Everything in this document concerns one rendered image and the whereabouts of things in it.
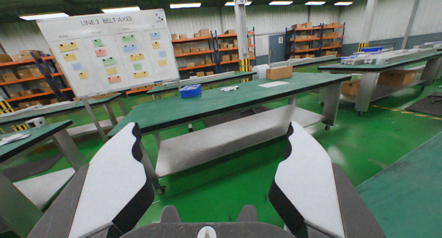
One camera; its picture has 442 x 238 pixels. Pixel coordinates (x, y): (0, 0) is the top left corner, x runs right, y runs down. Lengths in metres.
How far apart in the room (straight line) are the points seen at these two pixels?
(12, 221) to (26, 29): 11.27
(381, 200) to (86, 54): 2.80
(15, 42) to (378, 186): 13.07
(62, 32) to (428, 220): 3.03
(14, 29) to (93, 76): 10.33
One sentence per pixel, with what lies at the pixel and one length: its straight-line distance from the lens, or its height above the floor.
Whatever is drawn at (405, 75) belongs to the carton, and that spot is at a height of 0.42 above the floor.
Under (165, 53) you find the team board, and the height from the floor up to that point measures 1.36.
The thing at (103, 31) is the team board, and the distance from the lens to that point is 2.55.
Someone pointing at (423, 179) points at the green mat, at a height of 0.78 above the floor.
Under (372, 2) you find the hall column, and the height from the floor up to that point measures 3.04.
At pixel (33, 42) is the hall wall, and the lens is 12.39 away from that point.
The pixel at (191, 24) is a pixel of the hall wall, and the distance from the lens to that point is 10.44.
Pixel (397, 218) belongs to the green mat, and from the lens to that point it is 0.49.
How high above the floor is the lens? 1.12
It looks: 22 degrees down
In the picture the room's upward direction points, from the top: 9 degrees counter-clockwise
